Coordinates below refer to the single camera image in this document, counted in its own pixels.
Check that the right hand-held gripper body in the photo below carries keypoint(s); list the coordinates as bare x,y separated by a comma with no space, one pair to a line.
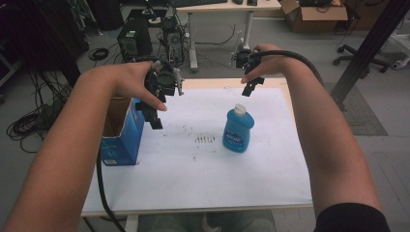
245,61

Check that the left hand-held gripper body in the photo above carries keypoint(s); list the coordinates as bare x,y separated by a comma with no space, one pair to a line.
166,80

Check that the blue cardboard box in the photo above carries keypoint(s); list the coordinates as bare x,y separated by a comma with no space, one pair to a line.
127,135

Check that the blue bottle with white cap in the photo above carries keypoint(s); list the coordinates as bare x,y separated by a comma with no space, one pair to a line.
238,130

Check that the person's right hand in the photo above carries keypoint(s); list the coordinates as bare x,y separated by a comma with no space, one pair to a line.
269,64

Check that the person's left hand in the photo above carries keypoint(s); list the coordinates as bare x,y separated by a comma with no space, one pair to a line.
122,79

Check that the open computer case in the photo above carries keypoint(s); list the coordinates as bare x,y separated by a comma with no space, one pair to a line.
172,38

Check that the black computer tower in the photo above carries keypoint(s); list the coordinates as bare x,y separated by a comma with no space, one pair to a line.
133,40

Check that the light wooden desk, white legs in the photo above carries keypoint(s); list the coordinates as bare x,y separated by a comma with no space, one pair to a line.
222,6

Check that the white table mat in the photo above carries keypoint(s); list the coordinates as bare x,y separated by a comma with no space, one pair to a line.
193,174

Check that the black keyboard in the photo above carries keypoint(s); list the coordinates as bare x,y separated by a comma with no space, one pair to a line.
198,2

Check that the brown cardboard box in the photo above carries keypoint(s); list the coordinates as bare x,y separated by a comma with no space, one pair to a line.
314,17

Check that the black office chair base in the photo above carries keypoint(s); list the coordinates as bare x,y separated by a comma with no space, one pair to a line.
357,56

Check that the white table leg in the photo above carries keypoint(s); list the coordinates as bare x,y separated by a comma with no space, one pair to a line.
131,224

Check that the grey floor mat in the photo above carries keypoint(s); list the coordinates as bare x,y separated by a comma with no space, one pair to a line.
361,112

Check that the black metal pole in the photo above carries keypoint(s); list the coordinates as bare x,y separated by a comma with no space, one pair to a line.
367,51

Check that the dark cabinet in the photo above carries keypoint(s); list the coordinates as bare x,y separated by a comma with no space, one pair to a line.
35,35

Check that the black sleeve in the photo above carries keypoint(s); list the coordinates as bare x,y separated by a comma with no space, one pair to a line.
351,220

